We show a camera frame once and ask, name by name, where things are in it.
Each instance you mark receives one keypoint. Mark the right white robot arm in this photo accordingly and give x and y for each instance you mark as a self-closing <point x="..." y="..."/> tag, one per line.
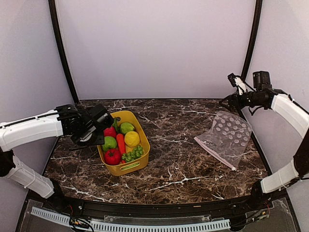
<point x="276" y="143"/>

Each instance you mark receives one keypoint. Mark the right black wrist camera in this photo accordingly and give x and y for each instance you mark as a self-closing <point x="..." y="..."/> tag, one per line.
<point x="261" y="81"/>

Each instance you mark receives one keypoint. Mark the green toy apple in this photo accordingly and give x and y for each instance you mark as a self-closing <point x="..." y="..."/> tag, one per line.
<point x="109" y="143"/>

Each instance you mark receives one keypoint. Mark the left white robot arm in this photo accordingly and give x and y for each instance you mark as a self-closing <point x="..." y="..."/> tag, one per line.
<point x="54" y="123"/>

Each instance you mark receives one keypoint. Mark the red toy apple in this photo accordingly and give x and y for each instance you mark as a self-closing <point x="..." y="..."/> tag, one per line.
<point x="111" y="132"/>

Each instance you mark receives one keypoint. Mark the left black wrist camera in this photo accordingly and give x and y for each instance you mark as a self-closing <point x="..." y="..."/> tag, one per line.
<point x="101" y="117"/>

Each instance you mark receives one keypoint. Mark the red toy tomato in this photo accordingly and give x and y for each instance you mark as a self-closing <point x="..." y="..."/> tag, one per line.
<point x="112" y="157"/>

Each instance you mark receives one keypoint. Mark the orange toy carrot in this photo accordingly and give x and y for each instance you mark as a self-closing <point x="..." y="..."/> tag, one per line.
<point x="121" y="146"/>

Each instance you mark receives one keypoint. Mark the green toy grapes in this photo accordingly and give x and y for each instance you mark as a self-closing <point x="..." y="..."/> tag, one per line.
<point x="136" y="153"/>

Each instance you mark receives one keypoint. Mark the yellow plastic basket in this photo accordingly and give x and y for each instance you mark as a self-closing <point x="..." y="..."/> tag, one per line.
<point x="125" y="168"/>

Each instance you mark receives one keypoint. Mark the black front rail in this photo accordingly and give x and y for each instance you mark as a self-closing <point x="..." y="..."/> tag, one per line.
<point x="97" y="209"/>

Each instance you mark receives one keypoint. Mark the white slotted cable duct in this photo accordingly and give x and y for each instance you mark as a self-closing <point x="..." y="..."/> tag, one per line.
<point x="136" y="224"/>

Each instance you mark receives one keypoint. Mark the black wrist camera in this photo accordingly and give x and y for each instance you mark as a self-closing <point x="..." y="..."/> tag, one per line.
<point x="261" y="81"/>
<point x="101" y="117"/>

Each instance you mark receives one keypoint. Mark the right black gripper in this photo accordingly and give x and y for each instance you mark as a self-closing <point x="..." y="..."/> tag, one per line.
<point x="231" y="98"/>

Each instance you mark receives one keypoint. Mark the yellow toy lemon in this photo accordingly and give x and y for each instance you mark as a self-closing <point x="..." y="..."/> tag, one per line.
<point x="132" y="139"/>

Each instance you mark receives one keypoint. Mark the clear dotted zip bag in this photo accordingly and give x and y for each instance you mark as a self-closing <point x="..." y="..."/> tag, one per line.
<point x="227" y="139"/>

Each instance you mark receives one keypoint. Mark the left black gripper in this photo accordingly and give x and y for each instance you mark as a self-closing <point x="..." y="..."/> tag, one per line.
<point x="99" y="140"/>

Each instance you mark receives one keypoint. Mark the green toy pear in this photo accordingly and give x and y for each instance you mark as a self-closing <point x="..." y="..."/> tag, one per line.
<point x="126" y="127"/>

